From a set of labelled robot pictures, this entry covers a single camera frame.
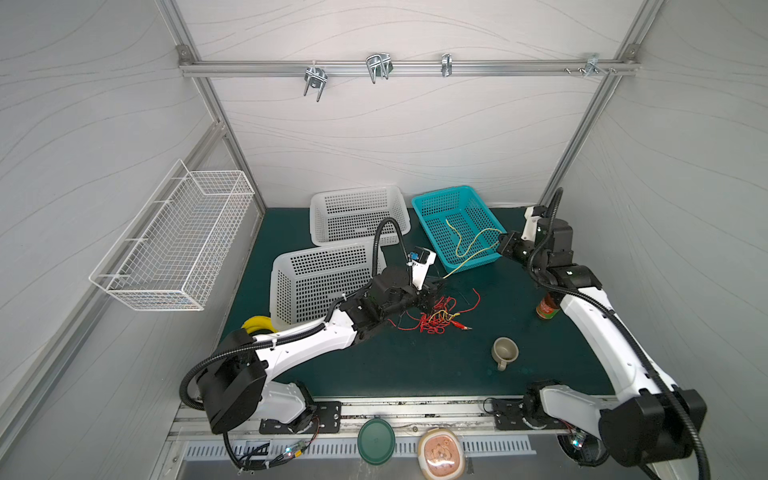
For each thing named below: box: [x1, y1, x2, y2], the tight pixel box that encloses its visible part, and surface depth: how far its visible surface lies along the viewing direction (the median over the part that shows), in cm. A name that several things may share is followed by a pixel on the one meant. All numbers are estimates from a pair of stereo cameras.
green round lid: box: [357, 415, 396, 466], surface depth 63 cm
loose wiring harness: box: [223, 416, 320, 475], surface depth 69 cm
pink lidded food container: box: [417, 427, 466, 480], surface depth 68 cm
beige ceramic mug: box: [491, 336, 519, 371], surface depth 83 cm
